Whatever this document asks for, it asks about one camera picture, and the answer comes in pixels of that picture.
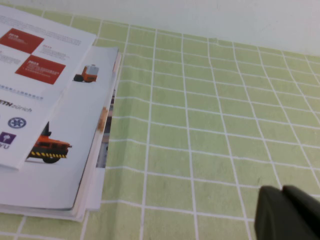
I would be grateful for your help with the white product catalogue book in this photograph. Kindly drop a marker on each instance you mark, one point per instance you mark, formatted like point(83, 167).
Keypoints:
point(62, 105)

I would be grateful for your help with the green checked tablecloth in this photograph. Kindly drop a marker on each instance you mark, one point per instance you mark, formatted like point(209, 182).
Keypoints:
point(200, 125)

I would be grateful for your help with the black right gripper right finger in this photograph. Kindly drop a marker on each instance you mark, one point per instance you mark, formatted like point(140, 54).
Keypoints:
point(307, 207)

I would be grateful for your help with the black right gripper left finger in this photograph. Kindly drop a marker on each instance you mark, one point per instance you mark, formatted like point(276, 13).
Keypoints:
point(277, 220)

